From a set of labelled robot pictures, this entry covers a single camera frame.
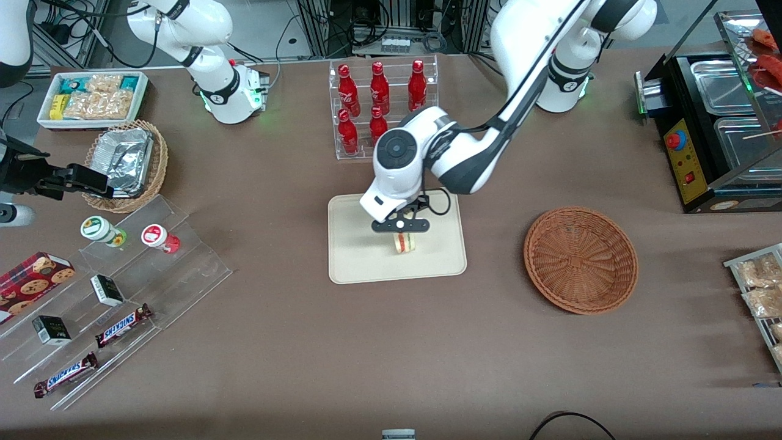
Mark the tan oval wicker basket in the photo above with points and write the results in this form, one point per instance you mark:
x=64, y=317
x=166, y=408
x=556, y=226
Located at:
x=160, y=159

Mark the brown round wicker basket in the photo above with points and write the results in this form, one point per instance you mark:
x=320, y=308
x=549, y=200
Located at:
x=580, y=263

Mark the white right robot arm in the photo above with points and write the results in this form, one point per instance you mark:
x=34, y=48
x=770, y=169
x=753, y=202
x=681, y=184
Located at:
x=226, y=91

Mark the clear acrylic bottle rack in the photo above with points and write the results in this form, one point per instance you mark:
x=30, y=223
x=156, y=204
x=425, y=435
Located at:
x=354, y=156

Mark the red cookie box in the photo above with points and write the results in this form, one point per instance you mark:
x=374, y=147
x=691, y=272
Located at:
x=30, y=284

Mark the aluminium frame rack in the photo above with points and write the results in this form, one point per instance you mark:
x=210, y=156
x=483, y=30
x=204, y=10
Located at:
x=391, y=18

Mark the white snack bin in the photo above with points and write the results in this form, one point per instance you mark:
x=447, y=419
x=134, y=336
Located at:
x=46, y=122

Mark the aluminium frame post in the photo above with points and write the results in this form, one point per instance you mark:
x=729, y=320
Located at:
x=67, y=43

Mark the clear bag of snacks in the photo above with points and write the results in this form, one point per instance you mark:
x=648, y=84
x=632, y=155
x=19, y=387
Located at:
x=778, y=354
x=777, y=332
x=763, y=302
x=760, y=272

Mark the teal snack packet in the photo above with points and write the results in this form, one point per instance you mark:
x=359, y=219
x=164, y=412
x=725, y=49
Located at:
x=129, y=81
x=72, y=84

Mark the tray of packaged snacks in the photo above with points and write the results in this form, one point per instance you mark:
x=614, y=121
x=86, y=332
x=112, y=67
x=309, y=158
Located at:
x=754, y=321

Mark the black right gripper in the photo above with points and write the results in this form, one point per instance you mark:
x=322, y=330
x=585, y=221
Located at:
x=23, y=172

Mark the steel warmer pan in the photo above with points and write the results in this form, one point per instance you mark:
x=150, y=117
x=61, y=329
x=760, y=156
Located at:
x=721, y=85
x=748, y=143

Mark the small black box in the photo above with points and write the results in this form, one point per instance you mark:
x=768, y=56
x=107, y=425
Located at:
x=107, y=290
x=52, y=330

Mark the yellow snack packet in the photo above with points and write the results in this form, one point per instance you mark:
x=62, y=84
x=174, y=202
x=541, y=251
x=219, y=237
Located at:
x=57, y=107

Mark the green lid cup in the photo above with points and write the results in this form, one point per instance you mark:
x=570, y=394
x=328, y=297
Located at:
x=98, y=228

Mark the small clear cracker bag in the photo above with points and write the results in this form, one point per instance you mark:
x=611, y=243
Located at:
x=105, y=82

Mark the large clear cracker bag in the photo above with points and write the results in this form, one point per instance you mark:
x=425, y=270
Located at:
x=98, y=105

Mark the orange fried food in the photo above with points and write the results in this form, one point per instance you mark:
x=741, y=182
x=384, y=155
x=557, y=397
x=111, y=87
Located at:
x=767, y=36

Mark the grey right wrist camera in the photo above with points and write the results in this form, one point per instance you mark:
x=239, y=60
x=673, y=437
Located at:
x=15, y=216

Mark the red lid cup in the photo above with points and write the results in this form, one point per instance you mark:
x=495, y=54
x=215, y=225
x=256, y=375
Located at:
x=156, y=235

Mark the beige rectangular tray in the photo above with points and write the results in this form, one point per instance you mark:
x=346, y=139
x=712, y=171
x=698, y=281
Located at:
x=366, y=263

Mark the black food warmer cabinet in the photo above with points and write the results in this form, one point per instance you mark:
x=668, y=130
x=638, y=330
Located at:
x=696, y=183

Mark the small grey device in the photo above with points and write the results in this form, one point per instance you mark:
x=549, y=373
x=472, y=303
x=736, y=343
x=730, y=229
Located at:
x=398, y=434

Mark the triangular sandwich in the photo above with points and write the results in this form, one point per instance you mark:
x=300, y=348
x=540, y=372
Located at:
x=404, y=243

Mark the red sausage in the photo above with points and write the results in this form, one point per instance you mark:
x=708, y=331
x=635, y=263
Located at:
x=771, y=68

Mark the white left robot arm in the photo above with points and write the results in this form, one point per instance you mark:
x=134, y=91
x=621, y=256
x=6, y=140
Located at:
x=470, y=159

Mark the white terminal strip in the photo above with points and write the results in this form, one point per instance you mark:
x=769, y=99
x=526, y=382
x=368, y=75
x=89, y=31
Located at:
x=395, y=44

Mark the brown snickers bar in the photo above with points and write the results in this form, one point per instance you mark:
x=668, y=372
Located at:
x=122, y=327
x=64, y=374

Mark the clear acrylic stepped shelf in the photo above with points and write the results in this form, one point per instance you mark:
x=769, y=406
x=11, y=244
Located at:
x=177, y=269

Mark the red cola bottle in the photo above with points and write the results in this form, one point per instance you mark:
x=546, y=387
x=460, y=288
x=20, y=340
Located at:
x=377, y=125
x=348, y=135
x=349, y=91
x=417, y=85
x=380, y=91

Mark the silver foil container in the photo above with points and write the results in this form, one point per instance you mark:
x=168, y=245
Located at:
x=125, y=159

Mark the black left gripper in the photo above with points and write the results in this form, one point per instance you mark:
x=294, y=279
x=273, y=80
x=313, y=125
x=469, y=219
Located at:
x=412, y=208

